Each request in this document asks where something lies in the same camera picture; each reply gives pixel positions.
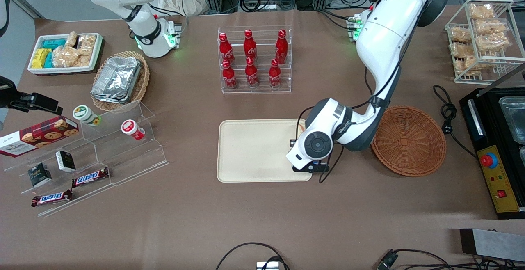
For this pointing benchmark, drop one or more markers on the silver foil container stack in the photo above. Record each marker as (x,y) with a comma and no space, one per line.
(117,77)

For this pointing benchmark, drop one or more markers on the red cola bottle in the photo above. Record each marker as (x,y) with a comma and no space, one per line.
(228,76)
(281,47)
(224,49)
(249,46)
(251,74)
(275,75)

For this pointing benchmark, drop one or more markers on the teal snack pack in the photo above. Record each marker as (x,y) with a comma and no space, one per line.
(54,43)
(48,60)

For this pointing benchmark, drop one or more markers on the green yogurt cup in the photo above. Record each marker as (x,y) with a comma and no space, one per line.
(82,113)

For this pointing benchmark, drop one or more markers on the red yogurt cup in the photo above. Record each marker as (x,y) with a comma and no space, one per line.
(129,127)

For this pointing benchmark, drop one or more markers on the Walkers red cookie box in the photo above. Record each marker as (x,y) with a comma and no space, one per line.
(41,136)

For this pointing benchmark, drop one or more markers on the clear acrylic bottle rack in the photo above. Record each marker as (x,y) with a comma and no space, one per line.
(262,89)

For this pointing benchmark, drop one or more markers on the light wicker basket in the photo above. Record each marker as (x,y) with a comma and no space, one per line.
(141,85)

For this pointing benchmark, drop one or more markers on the cream plastic tray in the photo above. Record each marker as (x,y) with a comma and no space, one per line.
(254,151)

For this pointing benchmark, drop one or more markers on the grey flat box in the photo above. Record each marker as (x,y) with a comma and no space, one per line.
(492,243)

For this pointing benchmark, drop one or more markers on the white snack tray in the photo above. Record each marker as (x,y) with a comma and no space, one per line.
(61,70)

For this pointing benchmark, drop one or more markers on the brown wicker basket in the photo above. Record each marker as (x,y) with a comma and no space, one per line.
(410,143)

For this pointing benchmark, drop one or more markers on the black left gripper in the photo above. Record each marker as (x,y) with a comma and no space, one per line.
(292,143)

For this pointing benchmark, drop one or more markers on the Snickers chocolate bar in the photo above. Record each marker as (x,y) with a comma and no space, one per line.
(90,177)
(51,198)

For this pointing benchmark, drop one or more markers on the clear glass pan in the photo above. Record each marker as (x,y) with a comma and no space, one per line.
(514,118)

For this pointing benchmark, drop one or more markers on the black tea box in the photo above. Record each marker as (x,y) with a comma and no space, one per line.
(65,161)
(39,175)

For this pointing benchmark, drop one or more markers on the clear acrylic stepped shelf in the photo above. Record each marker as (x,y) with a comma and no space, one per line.
(123,155)

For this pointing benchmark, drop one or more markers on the grey metal bar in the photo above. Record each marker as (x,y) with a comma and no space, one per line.
(502,80)

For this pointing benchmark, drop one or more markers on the black heating appliance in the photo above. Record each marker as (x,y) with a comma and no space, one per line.
(488,130)

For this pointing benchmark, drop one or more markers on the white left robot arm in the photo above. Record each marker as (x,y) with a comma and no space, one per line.
(381,36)

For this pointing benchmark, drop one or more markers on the silver metal bracket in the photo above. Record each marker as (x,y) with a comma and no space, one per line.
(268,266)

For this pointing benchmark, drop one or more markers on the rice cracker snack bag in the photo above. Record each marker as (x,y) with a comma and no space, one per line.
(492,27)
(494,41)
(87,43)
(461,50)
(63,56)
(84,60)
(467,64)
(482,11)
(460,34)
(71,39)

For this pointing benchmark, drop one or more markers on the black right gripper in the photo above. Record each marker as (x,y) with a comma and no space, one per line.
(25,100)

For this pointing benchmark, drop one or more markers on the yellow snack pack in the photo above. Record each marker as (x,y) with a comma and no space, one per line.
(41,56)

